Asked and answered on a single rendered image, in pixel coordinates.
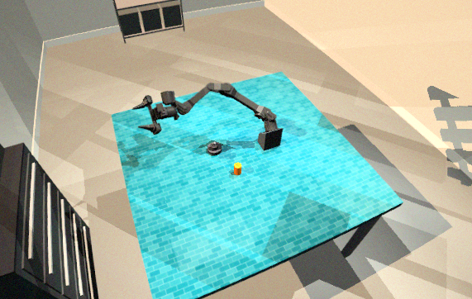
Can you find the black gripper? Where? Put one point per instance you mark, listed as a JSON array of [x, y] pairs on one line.
[[154, 127]]

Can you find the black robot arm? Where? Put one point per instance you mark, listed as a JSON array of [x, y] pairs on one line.
[[168, 98]]

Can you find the orange knob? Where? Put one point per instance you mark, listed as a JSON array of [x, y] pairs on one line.
[[237, 168]]

